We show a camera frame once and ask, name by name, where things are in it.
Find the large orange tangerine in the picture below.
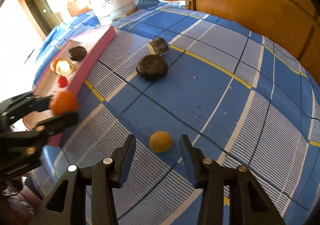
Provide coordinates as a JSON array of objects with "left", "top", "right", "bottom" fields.
[{"left": 49, "top": 90, "right": 78, "bottom": 116}]

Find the red tomato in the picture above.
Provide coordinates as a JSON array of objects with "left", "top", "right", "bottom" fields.
[{"left": 57, "top": 76, "right": 68, "bottom": 89}]

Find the yellow starfruit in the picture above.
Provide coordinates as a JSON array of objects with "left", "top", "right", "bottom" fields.
[{"left": 56, "top": 60, "right": 75, "bottom": 76}]

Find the pink shallow box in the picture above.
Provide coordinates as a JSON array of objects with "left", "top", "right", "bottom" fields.
[{"left": 22, "top": 25, "right": 117, "bottom": 147}]

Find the tan round fruit lower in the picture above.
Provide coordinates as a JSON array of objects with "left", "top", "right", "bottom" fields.
[{"left": 149, "top": 131, "right": 172, "bottom": 154}]

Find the small orange tangerine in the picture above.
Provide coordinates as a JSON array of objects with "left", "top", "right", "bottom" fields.
[{"left": 50, "top": 59, "right": 60, "bottom": 73}]

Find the blue plaid tablecloth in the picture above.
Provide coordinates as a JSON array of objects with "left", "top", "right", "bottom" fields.
[{"left": 31, "top": 0, "right": 319, "bottom": 224}]

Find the wooden glass door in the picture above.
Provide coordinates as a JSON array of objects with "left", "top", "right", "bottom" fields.
[{"left": 18, "top": 0, "right": 67, "bottom": 39}]

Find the white power plug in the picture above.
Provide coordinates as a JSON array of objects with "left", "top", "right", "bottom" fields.
[{"left": 174, "top": 0, "right": 190, "bottom": 8}]

